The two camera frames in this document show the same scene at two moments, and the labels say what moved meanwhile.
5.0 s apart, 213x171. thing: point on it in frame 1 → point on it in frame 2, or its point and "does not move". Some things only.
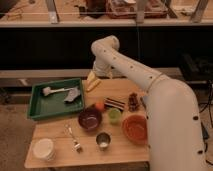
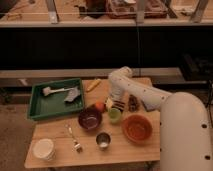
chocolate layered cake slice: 109,102 does not move
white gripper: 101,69 → 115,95
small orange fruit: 99,105 does not move
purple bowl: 90,119 does not move
